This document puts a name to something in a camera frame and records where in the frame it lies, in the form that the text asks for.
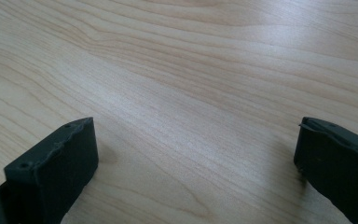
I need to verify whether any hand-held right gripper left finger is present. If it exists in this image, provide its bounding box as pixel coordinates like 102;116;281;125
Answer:
0;117;100;224

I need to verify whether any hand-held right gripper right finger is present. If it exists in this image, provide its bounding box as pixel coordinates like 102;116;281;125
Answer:
293;116;358;224

